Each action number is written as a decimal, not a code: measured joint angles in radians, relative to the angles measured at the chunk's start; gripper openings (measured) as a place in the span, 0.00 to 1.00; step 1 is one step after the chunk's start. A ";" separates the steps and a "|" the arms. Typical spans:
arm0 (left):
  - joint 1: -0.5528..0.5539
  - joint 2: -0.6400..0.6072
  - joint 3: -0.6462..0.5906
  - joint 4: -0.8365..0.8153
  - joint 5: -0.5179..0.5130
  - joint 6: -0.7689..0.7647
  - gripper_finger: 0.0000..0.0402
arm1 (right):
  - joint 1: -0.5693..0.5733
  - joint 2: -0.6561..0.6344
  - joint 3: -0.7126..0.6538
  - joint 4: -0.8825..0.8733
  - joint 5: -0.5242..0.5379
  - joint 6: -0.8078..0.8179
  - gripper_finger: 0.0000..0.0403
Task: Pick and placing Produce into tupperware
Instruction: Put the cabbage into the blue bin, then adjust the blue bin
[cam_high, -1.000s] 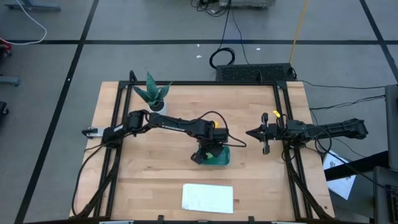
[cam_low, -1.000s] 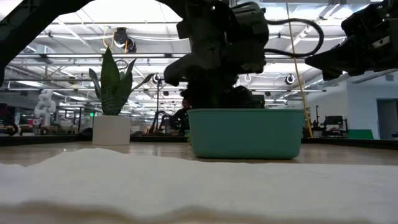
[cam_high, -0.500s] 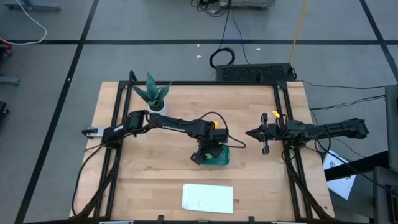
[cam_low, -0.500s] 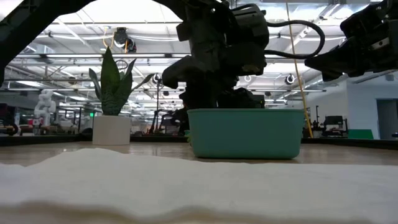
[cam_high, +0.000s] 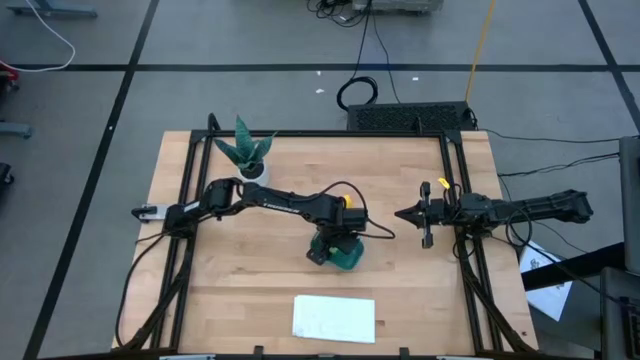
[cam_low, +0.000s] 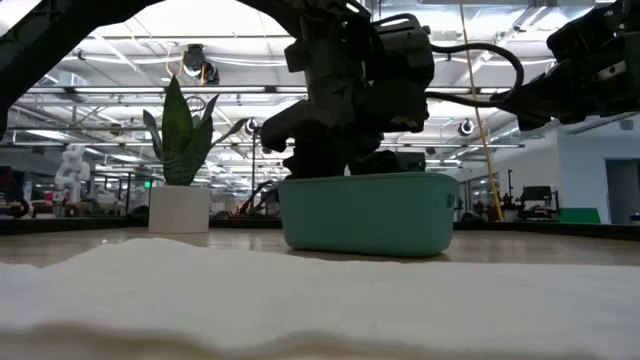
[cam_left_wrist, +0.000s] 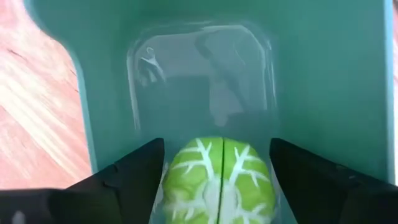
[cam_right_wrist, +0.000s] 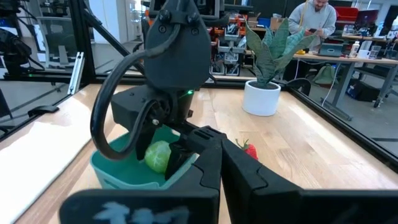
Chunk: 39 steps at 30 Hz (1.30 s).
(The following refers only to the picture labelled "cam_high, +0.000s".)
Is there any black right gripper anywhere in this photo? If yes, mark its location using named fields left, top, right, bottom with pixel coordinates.
left=394, top=181, right=459, bottom=250

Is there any teal plastic tupperware container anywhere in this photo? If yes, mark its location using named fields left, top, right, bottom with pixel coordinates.
left=308, top=233, right=366, bottom=273

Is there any white folded cloth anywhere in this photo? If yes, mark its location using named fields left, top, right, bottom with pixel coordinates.
left=291, top=294, right=377, bottom=345

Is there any white plant pot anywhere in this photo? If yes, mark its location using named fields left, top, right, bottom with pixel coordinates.
left=237, top=162, right=271, bottom=189

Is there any black perforated computer case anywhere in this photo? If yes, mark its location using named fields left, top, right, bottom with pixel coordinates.
left=346, top=101, right=477, bottom=134

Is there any green snake plant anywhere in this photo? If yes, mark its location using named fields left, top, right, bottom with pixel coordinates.
left=213, top=114, right=278, bottom=174

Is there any white printed paper sheet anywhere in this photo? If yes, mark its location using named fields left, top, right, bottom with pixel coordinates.
left=519, top=239, right=574, bottom=322

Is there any black bar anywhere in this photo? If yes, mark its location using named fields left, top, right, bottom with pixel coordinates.
left=522, top=242, right=626, bottom=293

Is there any grey device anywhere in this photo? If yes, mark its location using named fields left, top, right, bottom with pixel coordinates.
left=351, top=0, right=445, bottom=15

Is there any grey cabinet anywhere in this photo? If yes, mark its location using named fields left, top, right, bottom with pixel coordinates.
left=618, top=135, right=640, bottom=276

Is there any grey box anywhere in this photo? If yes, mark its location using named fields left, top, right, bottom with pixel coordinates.
left=599, top=267, right=640, bottom=360

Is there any grey furniture foot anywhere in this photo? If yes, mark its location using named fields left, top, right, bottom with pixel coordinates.
left=0, top=121, right=34, bottom=140

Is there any grey desk foot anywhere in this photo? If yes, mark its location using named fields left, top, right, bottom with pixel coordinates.
left=4, top=0, right=98, bottom=20

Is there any red object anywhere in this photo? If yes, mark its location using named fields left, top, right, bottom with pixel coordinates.
left=0, top=60, right=21, bottom=91

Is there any black metal table frame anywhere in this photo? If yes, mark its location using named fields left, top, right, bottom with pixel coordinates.
left=117, top=128, right=539, bottom=354

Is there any black coiled cable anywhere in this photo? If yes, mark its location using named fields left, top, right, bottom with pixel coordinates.
left=336, top=0, right=380, bottom=112

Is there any thin black floor cable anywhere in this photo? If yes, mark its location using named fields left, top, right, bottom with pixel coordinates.
left=370, top=12, right=402, bottom=105

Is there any yellow hanging cable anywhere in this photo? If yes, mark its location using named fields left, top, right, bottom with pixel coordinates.
left=464, top=0, right=499, bottom=103

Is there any black cable tangle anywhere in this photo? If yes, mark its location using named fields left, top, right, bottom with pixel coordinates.
left=306, top=0, right=371, bottom=29

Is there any white floor cable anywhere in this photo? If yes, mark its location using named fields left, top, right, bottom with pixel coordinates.
left=0, top=0, right=77, bottom=74

